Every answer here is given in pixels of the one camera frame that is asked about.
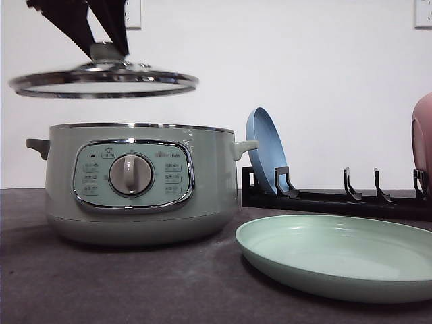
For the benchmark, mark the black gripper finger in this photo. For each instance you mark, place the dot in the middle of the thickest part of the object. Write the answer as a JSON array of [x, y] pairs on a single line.
[[111, 15], [72, 16]]

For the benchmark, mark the glass steamer lid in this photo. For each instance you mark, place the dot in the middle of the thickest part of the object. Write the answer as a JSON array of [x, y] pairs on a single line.
[[108, 74]]

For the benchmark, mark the green plate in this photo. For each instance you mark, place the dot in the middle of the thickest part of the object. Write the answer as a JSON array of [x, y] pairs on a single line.
[[351, 257]]

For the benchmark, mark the green electric steamer pot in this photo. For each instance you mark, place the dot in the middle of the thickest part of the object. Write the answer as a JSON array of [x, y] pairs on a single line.
[[141, 184]]

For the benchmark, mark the blue plate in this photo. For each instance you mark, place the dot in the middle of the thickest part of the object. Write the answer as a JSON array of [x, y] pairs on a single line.
[[261, 127]]

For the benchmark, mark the grey table cloth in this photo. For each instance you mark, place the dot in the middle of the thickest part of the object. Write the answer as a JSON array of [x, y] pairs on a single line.
[[47, 278]]

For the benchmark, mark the black dish rack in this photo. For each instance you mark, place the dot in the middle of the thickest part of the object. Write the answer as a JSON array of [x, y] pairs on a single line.
[[346, 202]]

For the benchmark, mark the pink bowl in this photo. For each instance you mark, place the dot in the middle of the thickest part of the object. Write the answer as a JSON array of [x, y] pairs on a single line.
[[422, 138]]

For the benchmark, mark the white wall socket left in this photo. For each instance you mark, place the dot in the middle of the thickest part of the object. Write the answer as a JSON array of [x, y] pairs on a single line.
[[132, 15]]

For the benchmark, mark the white wall socket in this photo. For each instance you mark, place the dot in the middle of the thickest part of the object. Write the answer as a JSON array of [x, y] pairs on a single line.
[[423, 15], [132, 15]]

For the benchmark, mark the white wall socket right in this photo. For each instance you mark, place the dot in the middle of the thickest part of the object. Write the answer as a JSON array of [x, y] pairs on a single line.
[[423, 15]]

